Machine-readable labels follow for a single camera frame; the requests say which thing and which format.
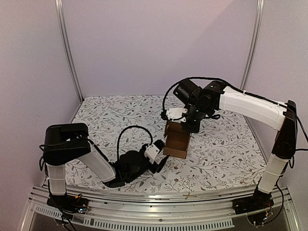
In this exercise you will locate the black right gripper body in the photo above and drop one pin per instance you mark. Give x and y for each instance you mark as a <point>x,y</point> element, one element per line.
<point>192,126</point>

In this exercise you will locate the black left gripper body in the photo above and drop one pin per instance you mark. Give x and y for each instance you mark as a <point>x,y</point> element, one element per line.
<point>155,167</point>

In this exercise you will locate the brown cardboard box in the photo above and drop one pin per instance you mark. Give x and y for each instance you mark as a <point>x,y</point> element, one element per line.
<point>177,140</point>

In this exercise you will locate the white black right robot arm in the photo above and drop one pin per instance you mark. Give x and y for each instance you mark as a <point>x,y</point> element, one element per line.
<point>201,103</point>

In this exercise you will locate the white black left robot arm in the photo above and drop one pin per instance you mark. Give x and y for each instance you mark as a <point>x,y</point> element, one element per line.
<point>66,142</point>

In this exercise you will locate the floral patterned table mat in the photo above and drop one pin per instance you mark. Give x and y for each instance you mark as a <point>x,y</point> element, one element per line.
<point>224,154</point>

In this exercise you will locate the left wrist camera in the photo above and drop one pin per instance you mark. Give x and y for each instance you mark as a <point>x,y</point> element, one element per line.
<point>153,150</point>

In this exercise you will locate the aluminium front rail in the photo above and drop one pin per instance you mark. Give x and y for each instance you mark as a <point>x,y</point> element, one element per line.
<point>194,211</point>

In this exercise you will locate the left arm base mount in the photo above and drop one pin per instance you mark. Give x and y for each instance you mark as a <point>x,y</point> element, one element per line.
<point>68,203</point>

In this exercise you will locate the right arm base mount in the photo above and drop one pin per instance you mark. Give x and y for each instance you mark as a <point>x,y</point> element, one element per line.
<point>260,204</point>

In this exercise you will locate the right aluminium frame post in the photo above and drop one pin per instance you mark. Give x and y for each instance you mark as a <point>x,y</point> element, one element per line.
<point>253,44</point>

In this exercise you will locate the aluminium frame post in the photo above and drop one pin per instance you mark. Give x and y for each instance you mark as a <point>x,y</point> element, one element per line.
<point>67,49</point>
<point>253,44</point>

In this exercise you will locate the left aluminium frame post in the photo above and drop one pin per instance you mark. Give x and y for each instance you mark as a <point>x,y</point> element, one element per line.
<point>67,49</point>

